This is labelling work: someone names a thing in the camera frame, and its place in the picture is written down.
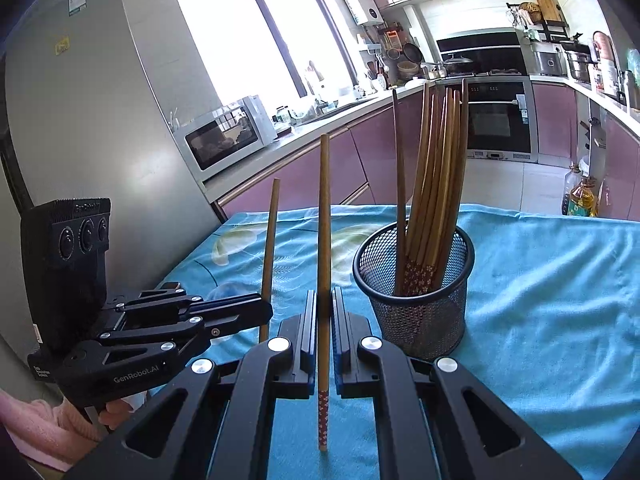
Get blue floral tablecloth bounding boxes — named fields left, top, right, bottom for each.
left=160, top=203, right=640, bottom=480

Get wooden cutting board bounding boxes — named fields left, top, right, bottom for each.
left=535, top=0, right=564, bottom=24

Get red-tipped wooden chopstick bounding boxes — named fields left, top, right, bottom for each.
left=258, top=178, right=281, bottom=344
left=316, top=133, right=332, bottom=452

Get white microwave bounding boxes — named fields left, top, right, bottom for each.
left=184, top=95, right=279, bottom=172

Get built-in black oven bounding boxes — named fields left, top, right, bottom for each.
left=462, top=76, right=540, bottom=164

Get steel thermos flask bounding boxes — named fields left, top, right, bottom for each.
left=620, top=70, right=639, bottom=109

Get black mesh holder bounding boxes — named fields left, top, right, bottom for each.
left=352, top=224, right=475, bottom=361

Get white water heater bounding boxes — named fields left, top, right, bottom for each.
left=338, top=0, right=385, bottom=27

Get black wall rack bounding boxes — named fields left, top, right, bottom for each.
left=506, top=0, right=572, bottom=44

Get person's left hand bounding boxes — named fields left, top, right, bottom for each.
left=97, top=394, right=147, bottom=432

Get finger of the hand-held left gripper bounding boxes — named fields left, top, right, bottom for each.
left=121, top=286, right=202, bottom=319
left=101, top=295, right=274, bottom=347

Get bundle of wooden chopsticks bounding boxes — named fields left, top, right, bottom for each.
left=391, top=78, right=470, bottom=297

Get steel sink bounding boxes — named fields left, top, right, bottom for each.
left=314, top=99, right=372, bottom=117

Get yellow oil bottle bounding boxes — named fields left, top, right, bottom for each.
left=570, top=176, right=600, bottom=219

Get dark sauce bottle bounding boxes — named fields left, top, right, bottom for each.
left=560, top=162, right=583, bottom=216

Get steel stockpot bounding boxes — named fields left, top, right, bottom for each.
left=565, top=42, right=594, bottom=84

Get black range hood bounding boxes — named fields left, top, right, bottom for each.
left=436, top=31, right=524, bottom=74

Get hanging utensil rack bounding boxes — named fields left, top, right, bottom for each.
left=357, top=25, right=427, bottom=87

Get silver refrigerator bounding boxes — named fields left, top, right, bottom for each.
left=4, top=0, right=227, bottom=352

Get pink base cabinets with sink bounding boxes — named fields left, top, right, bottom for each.
left=214, top=87, right=467, bottom=222

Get kitchen window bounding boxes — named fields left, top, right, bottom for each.
left=172, top=0, right=359, bottom=122

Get silver rice cooker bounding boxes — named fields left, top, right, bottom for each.
left=530, top=40, right=569, bottom=77

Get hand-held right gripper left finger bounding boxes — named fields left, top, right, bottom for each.
left=64, top=290, right=319, bottom=480

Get black wok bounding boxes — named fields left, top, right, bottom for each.
left=440, top=55, right=475, bottom=77

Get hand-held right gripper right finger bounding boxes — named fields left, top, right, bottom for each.
left=332, top=286, right=585, bottom=480

